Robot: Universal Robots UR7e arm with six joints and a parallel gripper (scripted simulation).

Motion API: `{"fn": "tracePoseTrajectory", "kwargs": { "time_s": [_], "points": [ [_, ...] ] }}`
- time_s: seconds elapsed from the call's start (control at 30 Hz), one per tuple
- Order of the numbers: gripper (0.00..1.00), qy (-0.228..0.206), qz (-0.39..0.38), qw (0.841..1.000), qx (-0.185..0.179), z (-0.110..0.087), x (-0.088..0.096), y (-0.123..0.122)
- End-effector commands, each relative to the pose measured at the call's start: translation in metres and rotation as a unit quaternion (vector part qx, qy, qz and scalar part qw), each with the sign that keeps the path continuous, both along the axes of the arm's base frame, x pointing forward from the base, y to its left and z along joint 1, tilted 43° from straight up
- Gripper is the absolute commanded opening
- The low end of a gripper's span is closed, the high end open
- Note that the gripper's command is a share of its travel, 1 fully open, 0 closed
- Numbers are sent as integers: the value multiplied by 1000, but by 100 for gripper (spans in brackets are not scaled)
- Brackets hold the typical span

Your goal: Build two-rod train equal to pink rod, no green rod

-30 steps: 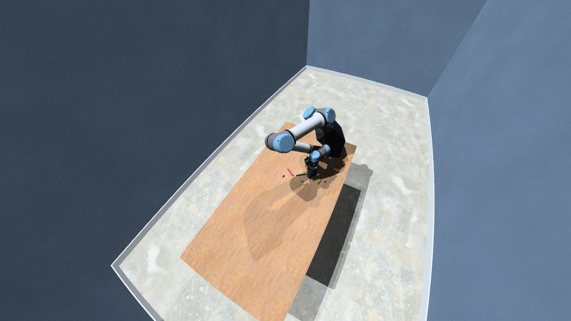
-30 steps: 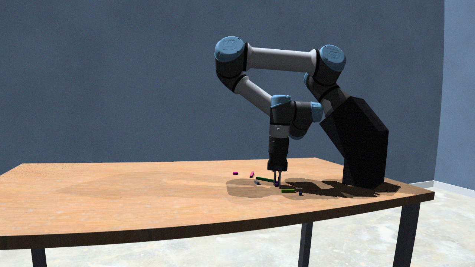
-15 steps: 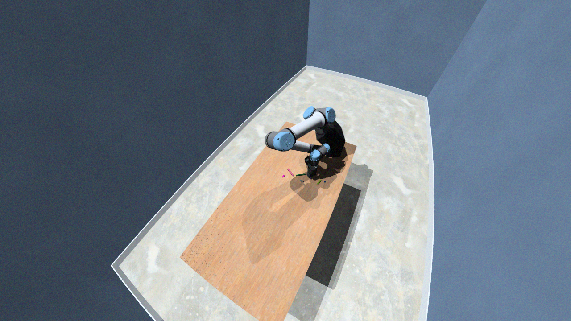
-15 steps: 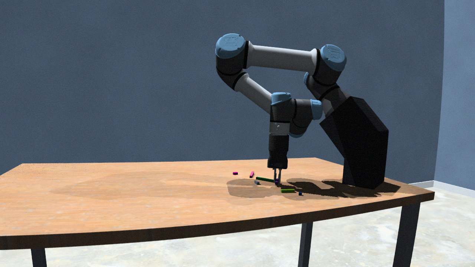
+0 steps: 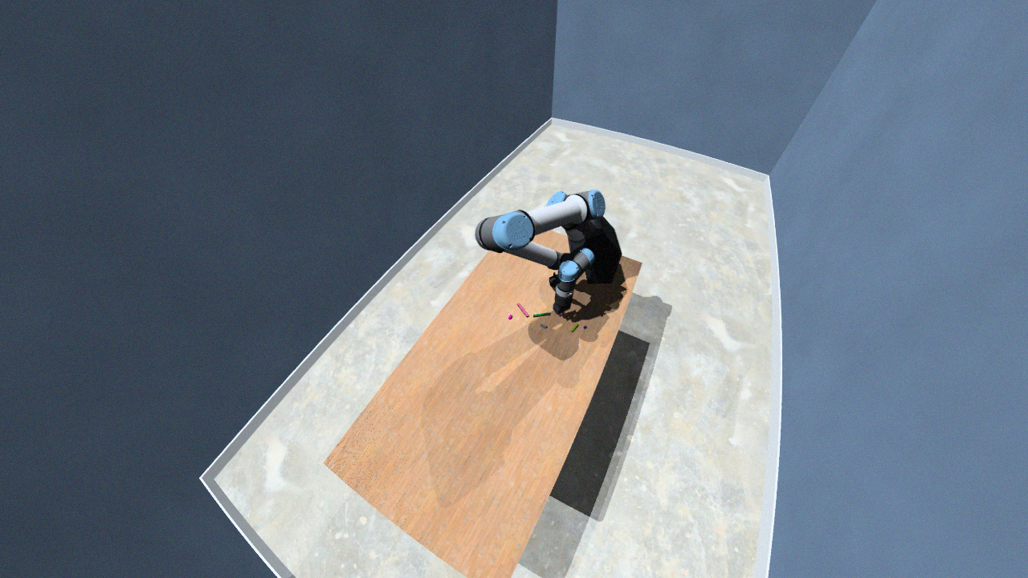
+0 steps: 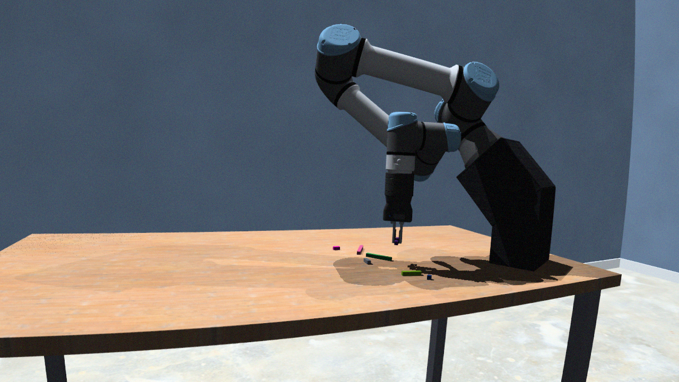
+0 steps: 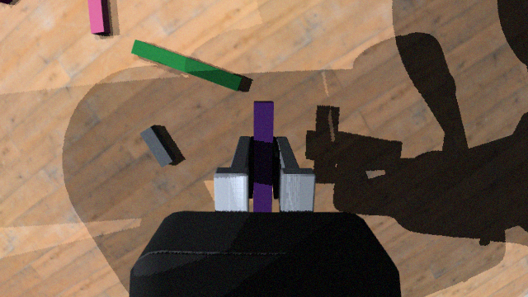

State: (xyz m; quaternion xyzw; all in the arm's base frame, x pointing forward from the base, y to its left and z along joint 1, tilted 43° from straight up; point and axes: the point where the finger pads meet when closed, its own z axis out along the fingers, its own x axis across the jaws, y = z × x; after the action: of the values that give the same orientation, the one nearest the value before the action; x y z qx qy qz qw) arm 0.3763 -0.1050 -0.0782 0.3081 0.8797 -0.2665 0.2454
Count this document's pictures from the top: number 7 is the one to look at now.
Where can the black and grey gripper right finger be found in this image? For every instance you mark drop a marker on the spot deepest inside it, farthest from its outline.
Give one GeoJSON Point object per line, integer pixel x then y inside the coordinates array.
{"type": "Point", "coordinates": [294, 187]}

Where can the pink rod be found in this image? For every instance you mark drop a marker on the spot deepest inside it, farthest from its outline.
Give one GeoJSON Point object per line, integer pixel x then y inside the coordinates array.
{"type": "Point", "coordinates": [99, 17]}

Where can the dark green rod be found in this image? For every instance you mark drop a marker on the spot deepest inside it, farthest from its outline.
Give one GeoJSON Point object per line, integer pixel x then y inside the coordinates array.
{"type": "Point", "coordinates": [186, 65]}

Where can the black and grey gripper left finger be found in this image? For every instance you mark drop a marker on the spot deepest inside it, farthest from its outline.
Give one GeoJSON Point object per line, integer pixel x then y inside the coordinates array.
{"type": "Point", "coordinates": [233, 186]}

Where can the purple rod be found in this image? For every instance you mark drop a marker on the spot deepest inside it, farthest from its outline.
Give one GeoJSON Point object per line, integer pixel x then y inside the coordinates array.
{"type": "Point", "coordinates": [263, 137]}

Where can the grey rectangular block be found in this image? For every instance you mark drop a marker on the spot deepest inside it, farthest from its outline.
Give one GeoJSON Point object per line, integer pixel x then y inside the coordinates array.
{"type": "Point", "coordinates": [158, 145]}

